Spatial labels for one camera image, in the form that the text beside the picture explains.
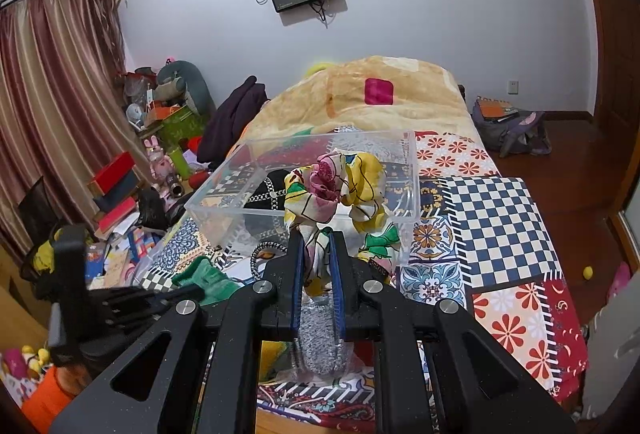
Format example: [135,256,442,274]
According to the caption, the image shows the left hand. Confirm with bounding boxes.
[55,364,92,396]

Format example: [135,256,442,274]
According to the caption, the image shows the patchwork patterned bedspread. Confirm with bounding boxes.
[136,131,587,402]

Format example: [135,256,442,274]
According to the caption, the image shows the dark purple garment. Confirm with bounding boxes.
[198,76,269,171]

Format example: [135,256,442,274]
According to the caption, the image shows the black gold-trimmed cloth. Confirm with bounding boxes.
[243,169,290,239]

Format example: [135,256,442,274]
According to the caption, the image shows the pink rabbit plush doll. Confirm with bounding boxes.
[143,135,184,198]

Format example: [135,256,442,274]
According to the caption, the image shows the striped pink curtain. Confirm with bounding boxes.
[1,0,151,255]

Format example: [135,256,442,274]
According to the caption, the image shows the yellow soft ball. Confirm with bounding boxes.
[582,266,593,280]

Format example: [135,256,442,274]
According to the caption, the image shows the green cardboard box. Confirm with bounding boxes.
[149,106,209,148]

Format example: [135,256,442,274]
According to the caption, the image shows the silver glitter pouch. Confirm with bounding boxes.
[292,292,352,380]

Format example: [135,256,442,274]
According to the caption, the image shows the red box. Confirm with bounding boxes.
[87,151,134,197]

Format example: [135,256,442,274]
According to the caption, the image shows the grey purple backpack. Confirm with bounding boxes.
[472,98,552,158]

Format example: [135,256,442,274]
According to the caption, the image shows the green cloth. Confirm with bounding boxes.
[171,255,241,306]

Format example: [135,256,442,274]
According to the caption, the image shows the grey green plush toy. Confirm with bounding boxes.
[153,61,216,116]

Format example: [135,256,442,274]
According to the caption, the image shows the beige plush blanket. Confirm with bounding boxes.
[241,56,480,142]

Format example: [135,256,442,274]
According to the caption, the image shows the yellow floral silk scarf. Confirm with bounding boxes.
[284,150,400,297]

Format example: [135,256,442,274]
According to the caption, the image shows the clear plastic storage box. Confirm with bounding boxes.
[186,130,419,265]

